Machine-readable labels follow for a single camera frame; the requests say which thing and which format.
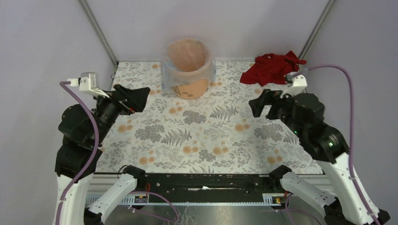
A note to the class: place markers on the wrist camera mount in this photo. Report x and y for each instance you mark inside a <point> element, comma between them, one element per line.
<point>296,82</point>
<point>88,84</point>

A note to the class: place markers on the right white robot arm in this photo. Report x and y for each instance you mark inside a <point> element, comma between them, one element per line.
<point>303,115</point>

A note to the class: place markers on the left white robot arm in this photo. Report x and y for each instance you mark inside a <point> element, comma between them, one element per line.
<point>83,132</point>

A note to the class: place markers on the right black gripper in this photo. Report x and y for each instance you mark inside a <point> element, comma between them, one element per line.
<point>268,97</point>

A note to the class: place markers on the light blue trash bag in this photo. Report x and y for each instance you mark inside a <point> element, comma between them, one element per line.
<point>188,66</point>

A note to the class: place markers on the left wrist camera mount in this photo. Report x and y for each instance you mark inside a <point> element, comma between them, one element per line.
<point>88,84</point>

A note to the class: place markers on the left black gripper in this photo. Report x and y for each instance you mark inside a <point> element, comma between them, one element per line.
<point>129,100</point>

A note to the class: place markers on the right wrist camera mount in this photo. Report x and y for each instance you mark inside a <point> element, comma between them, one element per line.
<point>296,82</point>

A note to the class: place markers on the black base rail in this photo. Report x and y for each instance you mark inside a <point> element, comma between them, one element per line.
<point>206,187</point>

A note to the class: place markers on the red crumpled cloth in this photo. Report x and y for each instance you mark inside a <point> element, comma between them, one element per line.
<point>271,68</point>

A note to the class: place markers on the floral patterned table mat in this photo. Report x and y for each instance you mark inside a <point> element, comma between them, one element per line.
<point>215,133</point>

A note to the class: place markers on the orange plastic trash bin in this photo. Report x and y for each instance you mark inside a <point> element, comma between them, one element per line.
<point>188,71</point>

